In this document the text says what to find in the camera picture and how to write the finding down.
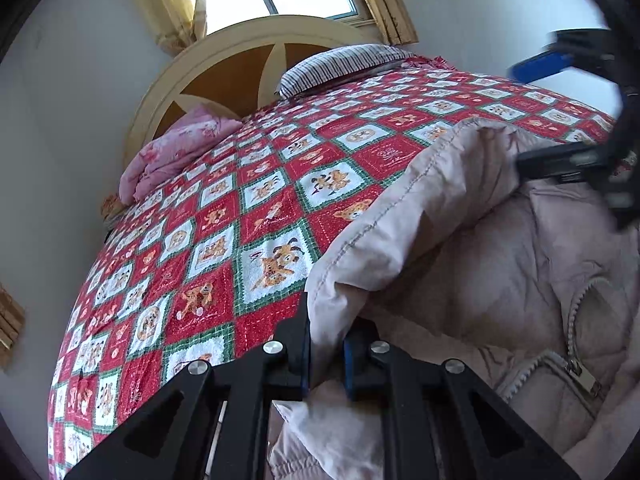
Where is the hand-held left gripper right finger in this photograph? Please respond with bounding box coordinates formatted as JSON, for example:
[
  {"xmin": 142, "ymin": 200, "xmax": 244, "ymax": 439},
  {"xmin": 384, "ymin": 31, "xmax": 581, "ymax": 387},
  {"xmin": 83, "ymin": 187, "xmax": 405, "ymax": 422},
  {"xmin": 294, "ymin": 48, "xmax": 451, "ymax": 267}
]
[{"xmin": 342, "ymin": 317, "xmax": 583, "ymax": 480}]

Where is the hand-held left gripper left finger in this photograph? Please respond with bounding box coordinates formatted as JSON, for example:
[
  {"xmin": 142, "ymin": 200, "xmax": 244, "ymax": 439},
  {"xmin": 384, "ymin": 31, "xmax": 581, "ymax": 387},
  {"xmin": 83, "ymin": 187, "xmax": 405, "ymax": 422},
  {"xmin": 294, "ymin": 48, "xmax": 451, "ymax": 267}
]
[{"xmin": 64, "ymin": 292, "xmax": 313, "ymax": 480}]

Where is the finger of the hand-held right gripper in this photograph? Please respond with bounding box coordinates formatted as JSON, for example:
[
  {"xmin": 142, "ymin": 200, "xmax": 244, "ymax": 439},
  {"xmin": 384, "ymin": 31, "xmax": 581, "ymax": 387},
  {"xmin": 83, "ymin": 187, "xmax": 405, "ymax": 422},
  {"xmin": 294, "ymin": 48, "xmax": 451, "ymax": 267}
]
[
  {"xmin": 506, "ymin": 30, "xmax": 623, "ymax": 83},
  {"xmin": 515, "ymin": 140, "xmax": 623, "ymax": 183}
]

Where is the beige quilted puffer jacket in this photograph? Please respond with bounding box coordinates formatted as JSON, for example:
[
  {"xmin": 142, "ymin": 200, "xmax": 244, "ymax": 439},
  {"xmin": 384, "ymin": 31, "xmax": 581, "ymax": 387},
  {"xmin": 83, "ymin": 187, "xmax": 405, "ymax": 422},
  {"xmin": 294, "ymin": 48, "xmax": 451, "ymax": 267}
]
[{"xmin": 267, "ymin": 117, "xmax": 640, "ymax": 480}]

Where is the red checked printed bedspread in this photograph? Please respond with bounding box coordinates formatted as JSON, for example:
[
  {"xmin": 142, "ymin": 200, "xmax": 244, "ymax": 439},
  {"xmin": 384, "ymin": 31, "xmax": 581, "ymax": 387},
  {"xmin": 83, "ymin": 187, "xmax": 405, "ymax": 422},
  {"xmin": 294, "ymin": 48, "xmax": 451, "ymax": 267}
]
[{"xmin": 47, "ymin": 55, "xmax": 621, "ymax": 480}]

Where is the yellow patterned curtain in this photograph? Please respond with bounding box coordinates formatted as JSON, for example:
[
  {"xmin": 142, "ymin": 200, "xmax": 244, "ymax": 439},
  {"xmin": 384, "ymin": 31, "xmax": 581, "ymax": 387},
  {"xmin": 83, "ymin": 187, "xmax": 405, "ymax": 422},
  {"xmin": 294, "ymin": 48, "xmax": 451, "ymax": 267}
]
[
  {"xmin": 347, "ymin": 0, "xmax": 420, "ymax": 47},
  {"xmin": 0, "ymin": 285, "xmax": 26, "ymax": 371},
  {"xmin": 122, "ymin": 0, "xmax": 208, "ymax": 56}
]

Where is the striped pillow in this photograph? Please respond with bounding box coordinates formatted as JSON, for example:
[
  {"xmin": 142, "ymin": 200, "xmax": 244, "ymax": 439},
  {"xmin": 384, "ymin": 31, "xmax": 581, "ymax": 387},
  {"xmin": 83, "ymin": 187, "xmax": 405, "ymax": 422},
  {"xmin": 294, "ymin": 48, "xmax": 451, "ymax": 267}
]
[{"xmin": 277, "ymin": 44, "xmax": 416, "ymax": 100}]

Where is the floral cloth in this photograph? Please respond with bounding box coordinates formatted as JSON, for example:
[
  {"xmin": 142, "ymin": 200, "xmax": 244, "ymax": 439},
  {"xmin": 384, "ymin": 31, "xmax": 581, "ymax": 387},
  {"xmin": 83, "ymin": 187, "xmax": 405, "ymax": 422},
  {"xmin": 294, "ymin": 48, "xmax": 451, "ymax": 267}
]
[{"xmin": 100, "ymin": 192, "xmax": 126, "ymax": 221}]

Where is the pink folded blanket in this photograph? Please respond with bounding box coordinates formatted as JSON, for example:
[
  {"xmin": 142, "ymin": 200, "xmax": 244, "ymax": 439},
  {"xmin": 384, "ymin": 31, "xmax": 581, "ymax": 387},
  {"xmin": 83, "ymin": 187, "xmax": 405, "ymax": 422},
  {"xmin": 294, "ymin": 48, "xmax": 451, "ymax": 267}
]
[{"xmin": 118, "ymin": 104, "xmax": 243, "ymax": 203}]

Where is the cream and wood headboard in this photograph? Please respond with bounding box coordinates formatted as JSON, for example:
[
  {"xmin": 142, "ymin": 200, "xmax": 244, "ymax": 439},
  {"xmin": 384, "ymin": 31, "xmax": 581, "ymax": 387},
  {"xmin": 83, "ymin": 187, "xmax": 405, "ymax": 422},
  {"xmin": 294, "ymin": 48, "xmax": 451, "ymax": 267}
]
[{"xmin": 122, "ymin": 15, "xmax": 386, "ymax": 161}]

